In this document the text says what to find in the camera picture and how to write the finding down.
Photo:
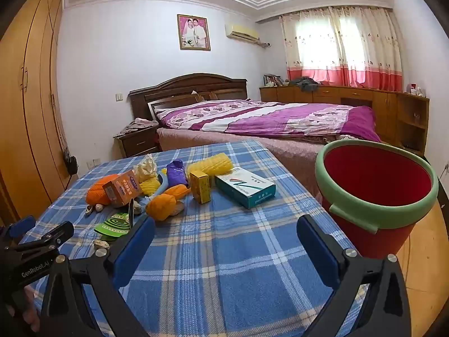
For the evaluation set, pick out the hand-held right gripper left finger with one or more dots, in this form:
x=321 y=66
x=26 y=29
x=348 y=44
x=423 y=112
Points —
x=135 y=252

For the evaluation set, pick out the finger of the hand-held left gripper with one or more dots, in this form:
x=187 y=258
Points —
x=52 y=237
x=21 y=226

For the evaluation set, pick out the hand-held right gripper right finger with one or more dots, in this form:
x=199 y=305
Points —
x=317 y=252

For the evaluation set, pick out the green mosquito coil packet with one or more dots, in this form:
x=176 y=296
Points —
x=112 y=228

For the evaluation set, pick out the orange soft lump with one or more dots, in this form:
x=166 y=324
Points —
x=98 y=189
x=159 y=207
x=177 y=191

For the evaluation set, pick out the orange printed box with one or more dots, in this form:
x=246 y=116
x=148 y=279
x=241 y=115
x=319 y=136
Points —
x=122 y=189

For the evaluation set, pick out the yellow ribbed sponge piece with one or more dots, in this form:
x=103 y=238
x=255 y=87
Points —
x=150 y=185

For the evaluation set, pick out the blue plastic dish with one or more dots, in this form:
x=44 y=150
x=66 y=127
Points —
x=164 y=182

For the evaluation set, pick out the white plastic bag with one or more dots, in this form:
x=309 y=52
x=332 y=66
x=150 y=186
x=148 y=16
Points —
x=145 y=168

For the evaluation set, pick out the red bucket with green rim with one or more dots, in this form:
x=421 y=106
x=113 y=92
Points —
x=371 y=182

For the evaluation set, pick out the purple wrapper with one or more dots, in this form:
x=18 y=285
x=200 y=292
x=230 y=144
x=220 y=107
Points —
x=176 y=173

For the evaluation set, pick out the small yellow box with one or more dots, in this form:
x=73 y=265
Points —
x=200 y=189

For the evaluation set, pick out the white and teal medicine box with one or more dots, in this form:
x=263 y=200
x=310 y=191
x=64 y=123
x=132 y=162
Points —
x=245 y=189

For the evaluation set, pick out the yellow textured sponge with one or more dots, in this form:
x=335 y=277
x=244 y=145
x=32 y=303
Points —
x=214 y=165

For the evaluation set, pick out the person's left hand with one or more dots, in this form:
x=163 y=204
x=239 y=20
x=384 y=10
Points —
x=26 y=309

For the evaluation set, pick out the walnut shell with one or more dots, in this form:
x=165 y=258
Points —
x=101 y=244
x=89 y=209
x=137 y=207
x=100 y=207
x=178 y=207

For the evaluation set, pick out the blue plaid blanket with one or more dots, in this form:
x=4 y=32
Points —
x=217 y=259

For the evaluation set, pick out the dark wooden nightstand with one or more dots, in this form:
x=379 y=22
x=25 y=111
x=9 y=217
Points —
x=138 y=144

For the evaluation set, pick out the wooden wardrobe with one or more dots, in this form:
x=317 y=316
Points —
x=28 y=112

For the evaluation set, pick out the pink cloth pile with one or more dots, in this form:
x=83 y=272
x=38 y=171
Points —
x=135 y=126

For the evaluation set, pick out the white outlet with plug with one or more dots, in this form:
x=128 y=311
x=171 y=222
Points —
x=445 y=167

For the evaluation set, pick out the long wooden cabinet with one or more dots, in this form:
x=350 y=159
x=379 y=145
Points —
x=350 y=94

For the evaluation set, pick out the dark clothes pile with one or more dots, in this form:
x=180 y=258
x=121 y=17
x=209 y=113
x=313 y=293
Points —
x=304 y=84

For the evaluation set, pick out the dark wooden bed headboard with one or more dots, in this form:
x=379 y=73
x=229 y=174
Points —
x=182 y=84

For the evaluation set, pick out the open wooden shelf unit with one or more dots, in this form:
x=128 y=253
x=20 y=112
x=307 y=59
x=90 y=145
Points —
x=412 y=105

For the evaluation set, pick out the row of books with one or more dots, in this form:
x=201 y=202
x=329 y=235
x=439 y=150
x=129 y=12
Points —
x=273 y=79

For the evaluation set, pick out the pink floral curtains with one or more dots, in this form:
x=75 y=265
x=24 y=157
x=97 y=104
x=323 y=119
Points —
x=315 y=70

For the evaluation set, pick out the framed wedding photo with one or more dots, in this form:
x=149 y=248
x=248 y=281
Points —
x=193 y=32

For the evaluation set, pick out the white wall outlet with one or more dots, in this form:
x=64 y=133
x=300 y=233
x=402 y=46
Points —
x=93 y=163

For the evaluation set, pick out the white wall switch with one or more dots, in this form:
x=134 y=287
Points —
x=119 y=97

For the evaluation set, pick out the wall air conditioner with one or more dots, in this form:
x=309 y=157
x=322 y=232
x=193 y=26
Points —
x=242 y=32

